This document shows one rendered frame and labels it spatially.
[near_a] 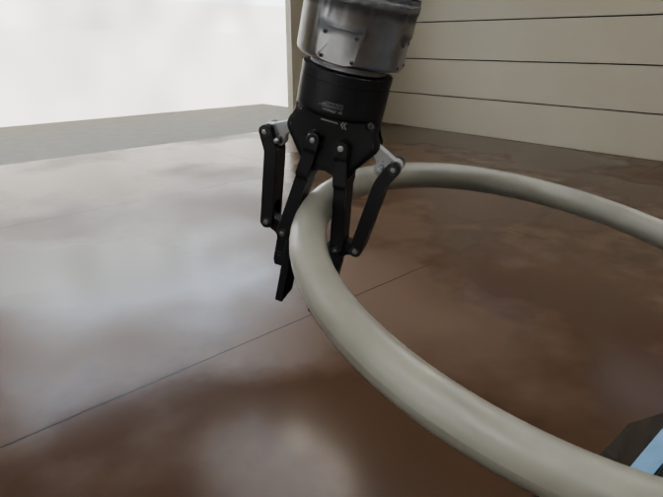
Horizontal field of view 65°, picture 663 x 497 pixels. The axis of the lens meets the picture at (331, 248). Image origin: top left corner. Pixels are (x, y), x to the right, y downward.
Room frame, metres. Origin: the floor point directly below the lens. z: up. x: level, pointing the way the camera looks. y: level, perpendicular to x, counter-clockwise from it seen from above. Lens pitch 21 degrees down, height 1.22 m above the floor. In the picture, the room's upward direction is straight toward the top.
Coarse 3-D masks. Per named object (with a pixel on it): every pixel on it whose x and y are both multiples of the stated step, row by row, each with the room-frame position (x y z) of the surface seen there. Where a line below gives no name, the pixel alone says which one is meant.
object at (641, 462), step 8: (656, 440) 0.49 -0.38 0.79; (648, 448) 0.48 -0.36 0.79; (656, 448) 0.47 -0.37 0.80; (640, 456) 0.46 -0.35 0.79; (648, 456) 0.46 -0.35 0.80; (656, 456) 0.45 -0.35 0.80; (632, 464) 0.45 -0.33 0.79; (640, 464) 0.44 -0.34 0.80; (648, 464) 0.44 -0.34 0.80; (656, 464) 0.43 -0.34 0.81; (648, 472) 0.42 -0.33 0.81
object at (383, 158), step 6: (384, 150) 0.45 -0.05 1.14; (378, 156) 0.45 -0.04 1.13; (384, 156) 0.44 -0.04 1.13; (390, 156) 0.44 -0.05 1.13; (378, 162) 0.45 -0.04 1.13; (384, 162) 0.45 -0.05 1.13; (390, 162) 0.44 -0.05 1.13; (402, 162) 0.45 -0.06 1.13; (378, 168) 0.44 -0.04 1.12; (384, 168) 0.45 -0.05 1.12; (402, 168) 0.44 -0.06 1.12; (378, 174) 0.44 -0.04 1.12
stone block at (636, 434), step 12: (648, 420) 0.56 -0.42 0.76; (660, 420) 0.54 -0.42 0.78; (624, 432) 0.55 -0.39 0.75; (636, 432) 0.54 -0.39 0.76; (648, 432) 0.52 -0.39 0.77; (612, 444) 0.53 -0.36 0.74; (624, 444) 0.52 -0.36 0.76; (636, 444) 0.50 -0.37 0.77; (648, 444) 0.49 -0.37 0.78; (612, 456) 0.50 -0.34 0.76; (624, 456) 0.49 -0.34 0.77; (636, 456) 0.47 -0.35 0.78; (660, 468) 0.42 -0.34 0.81
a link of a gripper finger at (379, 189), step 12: (396, 168) 0.43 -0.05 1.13; (384, 180) 0.44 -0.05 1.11; (372, 192) 0.44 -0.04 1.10; (384, 192) 0.44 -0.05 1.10; (372, 204) 0.44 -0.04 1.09; (372, 216) 0.44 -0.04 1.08; (360, 228) 0.45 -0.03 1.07; (372, 228) 0.46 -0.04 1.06; (360, 240) 0.45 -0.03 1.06; (360, 252) 0.45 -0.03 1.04
